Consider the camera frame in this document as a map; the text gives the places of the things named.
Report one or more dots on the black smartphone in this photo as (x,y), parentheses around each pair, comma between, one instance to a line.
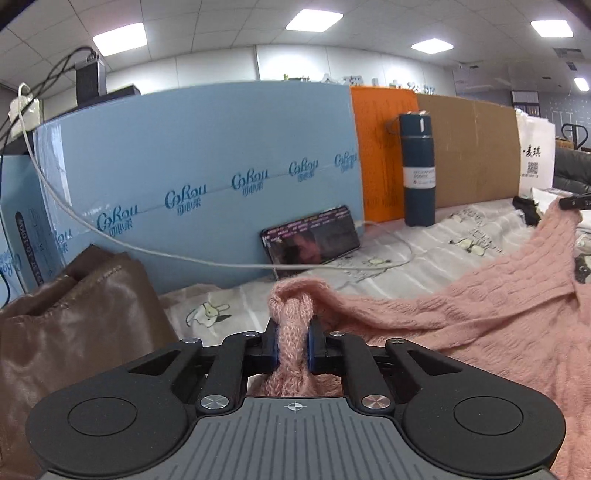
(312,240)

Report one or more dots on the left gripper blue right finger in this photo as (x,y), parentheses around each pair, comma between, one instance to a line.
(350,358)

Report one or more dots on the pink knitted sweater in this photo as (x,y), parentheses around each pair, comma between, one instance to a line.
(522,316)

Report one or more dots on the brown leather jacket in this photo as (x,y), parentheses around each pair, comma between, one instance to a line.
(100,312)

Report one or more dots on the black power adapter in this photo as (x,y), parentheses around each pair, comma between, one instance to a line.
(90,81)

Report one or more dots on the orange cardboard box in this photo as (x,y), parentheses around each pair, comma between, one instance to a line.
(376,111)

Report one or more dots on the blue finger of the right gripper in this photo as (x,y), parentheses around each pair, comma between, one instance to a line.
(576,202)

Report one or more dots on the light blue Corou box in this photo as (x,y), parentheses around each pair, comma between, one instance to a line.
(185,180)

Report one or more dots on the dark blue vacuum bottle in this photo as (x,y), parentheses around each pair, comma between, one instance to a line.
(414,131)

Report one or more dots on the brown cardboard box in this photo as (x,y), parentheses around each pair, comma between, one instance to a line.
(477,150)

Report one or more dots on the white shopping bag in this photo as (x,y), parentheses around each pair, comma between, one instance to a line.
(537,144)

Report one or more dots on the black folded garment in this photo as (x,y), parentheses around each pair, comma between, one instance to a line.
(528,209)

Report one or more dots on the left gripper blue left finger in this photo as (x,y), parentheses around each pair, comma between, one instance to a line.
(229,366)

